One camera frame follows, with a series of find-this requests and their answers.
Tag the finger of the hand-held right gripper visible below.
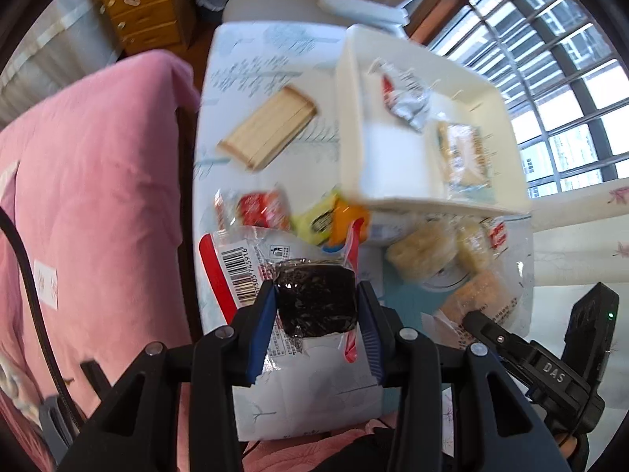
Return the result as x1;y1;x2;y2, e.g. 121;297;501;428
462;309;537;371

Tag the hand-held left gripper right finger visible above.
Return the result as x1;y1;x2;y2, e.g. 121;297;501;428
356;280;573;472

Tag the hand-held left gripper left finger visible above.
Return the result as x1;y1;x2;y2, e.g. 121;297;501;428
56;280;278;472

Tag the clear rice cracker packet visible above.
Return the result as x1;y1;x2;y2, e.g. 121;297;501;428
454;221;509;273
423;268;534;350
384;219;460;281

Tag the clear seaweed snack packet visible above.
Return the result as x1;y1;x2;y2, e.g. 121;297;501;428
198;223;374;389

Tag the white orange snack packet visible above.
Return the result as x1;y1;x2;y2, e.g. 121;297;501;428
327;197;370;249

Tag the small red snack packet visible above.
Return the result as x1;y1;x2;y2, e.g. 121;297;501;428
212;188;292;234

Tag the white plastic tray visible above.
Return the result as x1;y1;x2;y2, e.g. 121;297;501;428
337;24;534;216

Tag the yellow-green snack packet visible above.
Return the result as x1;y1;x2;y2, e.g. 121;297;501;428
290;192;340;247

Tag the beige red-edged snack packet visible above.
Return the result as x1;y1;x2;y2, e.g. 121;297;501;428
435;120;495;202

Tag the pink blanket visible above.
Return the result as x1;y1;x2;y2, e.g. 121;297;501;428
0;50;202;472

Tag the white cloth label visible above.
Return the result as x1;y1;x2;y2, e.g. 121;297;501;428
34;262;61;308

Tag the window with black grille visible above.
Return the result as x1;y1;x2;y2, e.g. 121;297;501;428
427;0;629;197

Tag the silver red snack packet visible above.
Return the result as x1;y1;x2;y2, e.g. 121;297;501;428
381;70;433;133

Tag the white printed tablecloth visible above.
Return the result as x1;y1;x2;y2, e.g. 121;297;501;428
191;22;536;441

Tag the white office chair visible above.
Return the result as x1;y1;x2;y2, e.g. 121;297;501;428
223;0;485;40

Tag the wooden drawer cabinet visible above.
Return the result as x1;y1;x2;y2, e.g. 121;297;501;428
93;0;207;57

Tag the black cable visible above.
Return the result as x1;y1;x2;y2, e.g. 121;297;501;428
0;206;84;433

